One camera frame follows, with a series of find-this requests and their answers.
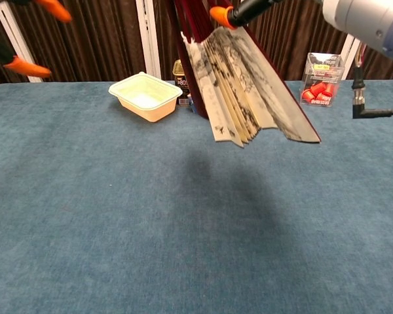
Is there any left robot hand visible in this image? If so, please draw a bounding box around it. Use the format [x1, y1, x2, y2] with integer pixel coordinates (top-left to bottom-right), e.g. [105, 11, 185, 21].
[0, 0, 73, 79]

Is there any white plastic food tray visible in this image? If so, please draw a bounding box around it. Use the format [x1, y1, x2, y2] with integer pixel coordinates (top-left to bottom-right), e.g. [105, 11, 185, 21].
[108, 71, 183, 124]

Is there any blue felt table cover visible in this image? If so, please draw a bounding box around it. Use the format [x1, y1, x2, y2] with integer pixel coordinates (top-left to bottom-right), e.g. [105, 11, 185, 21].
[0, 80, 393, 314]

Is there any white frame post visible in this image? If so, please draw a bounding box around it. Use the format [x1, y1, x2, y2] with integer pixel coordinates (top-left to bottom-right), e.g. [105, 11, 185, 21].
[0, 3, 44, 83]
[136, 0, 162, 81]
[339, 34, 364, 81]

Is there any red ribbed paper folding fan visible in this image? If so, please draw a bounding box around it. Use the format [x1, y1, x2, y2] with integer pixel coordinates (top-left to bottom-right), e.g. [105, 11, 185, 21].
[173, 0, 322, 148]

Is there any clear box with red caps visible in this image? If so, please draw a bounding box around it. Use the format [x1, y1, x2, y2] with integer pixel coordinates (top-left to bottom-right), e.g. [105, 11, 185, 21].
[299, 52, 345, 109]

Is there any dark can with gold lid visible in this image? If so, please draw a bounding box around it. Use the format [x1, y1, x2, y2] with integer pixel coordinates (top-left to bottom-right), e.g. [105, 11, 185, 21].
[172, 59, 193, 107]

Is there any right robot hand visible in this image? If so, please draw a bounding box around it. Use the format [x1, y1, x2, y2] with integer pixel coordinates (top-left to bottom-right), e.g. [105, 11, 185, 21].
[209, 0, 284, 29]

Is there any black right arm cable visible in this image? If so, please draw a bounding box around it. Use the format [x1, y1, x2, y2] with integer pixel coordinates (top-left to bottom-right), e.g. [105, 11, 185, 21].
[352, 42, 393, 120]

